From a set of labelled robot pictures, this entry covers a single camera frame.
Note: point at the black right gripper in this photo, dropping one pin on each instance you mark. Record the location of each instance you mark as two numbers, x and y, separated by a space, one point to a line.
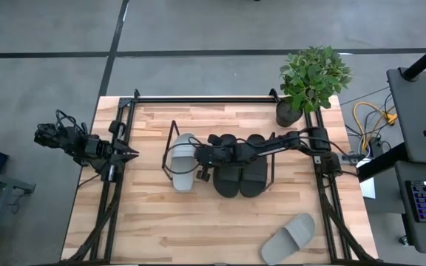
209 155

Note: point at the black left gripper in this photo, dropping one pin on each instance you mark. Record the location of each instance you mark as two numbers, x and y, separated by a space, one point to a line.
107 152

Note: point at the grey rubber slide sandal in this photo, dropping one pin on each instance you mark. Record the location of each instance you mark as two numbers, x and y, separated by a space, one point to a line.
279 245
183 177

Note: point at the black rubber slide sandal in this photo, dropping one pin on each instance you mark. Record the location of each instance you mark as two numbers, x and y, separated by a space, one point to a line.
253 183
227 184

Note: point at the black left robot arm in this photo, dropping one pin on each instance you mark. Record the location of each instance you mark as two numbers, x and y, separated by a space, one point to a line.
69 140

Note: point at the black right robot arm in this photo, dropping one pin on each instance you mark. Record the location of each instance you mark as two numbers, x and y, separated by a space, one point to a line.
272 146

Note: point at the black metal wooden shoe shelf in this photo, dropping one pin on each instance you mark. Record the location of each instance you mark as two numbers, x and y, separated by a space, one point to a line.
206 184

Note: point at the green potted plant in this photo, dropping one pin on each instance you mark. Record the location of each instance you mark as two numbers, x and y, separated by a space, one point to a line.
313 74

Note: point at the black desk support beam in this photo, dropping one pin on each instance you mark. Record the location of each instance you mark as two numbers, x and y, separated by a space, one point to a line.
381 162

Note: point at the black desk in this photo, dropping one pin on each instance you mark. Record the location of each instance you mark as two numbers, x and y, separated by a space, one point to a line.
416 111
420 240

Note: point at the black monitor stand pole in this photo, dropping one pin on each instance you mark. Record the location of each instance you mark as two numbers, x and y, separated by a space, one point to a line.
425 57

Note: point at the black aluminium rig frame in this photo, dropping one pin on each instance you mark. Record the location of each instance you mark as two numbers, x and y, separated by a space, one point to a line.
198 99

